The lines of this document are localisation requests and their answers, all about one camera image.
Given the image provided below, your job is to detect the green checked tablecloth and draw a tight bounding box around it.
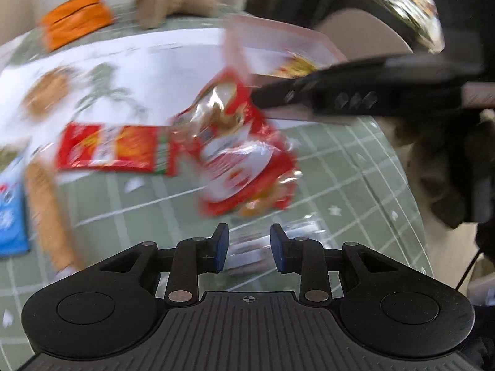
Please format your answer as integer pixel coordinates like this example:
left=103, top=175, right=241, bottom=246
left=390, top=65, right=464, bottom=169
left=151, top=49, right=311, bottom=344
left=0, top=8, right=432, bottom=371

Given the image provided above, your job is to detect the long cookie packet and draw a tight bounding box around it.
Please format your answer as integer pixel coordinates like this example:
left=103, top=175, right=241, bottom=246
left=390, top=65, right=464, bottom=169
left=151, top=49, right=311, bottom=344
left=26, top=161, right=80, bottom=277

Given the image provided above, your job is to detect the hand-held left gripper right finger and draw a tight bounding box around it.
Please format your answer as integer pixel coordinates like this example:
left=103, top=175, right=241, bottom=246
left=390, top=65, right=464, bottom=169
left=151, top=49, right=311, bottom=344
left=270, top=223, right=401, bottom=307

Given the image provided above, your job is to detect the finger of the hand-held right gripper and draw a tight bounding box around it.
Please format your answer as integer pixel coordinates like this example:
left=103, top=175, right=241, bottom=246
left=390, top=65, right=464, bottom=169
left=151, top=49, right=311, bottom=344
left=305, top=56, right=484, bottom=85
left=251, top=79, right=463, bottom=118

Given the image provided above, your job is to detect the red clear-window snack bag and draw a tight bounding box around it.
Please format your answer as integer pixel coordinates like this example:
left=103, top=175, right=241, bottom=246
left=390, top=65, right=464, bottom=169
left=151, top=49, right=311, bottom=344
left=168, top=67, right=300, bottom=218

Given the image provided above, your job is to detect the pink box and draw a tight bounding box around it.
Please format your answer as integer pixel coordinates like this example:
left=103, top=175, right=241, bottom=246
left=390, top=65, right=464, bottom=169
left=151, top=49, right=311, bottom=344
left=222, top=15, right=349, bottom=83

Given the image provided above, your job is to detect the background goods shelf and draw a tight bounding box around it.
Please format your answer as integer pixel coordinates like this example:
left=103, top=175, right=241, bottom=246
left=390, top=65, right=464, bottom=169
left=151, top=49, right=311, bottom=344
left=364, top=0, right=445, bottom=52

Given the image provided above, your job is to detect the round cookie packet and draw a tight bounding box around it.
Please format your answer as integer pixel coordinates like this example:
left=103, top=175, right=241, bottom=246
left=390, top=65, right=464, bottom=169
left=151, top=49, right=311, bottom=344
left=21, top=69, right=75, bottom=117

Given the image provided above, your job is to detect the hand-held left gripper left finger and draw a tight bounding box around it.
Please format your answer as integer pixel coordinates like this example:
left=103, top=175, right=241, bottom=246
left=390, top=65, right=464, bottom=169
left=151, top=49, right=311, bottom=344
left=98, top=223, right=230, bottom=307

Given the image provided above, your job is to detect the blue seaweed snack packet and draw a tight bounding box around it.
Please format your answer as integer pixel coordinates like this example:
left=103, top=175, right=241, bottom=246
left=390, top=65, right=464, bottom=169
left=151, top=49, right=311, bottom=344
left=0, top=158, right=31, bottom=256

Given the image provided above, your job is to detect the white paper with frog drawing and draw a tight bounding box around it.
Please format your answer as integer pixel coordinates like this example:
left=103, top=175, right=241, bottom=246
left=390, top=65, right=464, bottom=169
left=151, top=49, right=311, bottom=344
left=0, top=27, right=321, bottom=186

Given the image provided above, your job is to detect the orange packet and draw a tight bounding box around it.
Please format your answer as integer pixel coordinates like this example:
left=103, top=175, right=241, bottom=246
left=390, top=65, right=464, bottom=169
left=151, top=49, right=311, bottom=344
left=41, top=0, right=115, bottom=53

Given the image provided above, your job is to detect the beige chair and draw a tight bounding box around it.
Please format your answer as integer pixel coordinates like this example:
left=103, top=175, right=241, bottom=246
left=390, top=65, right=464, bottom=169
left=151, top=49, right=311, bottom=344
left=312, top=8, right=414, bottom=63

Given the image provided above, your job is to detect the clear snack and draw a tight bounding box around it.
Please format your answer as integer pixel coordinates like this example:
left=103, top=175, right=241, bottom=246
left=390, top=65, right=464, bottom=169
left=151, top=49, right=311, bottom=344
left=228, top=220, right=323, bottom=277

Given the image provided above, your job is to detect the flat red snack packet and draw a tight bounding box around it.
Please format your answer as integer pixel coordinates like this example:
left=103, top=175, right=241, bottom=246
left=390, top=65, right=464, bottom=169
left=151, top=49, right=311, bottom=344
left=57, top=123, right=180, bottom=176

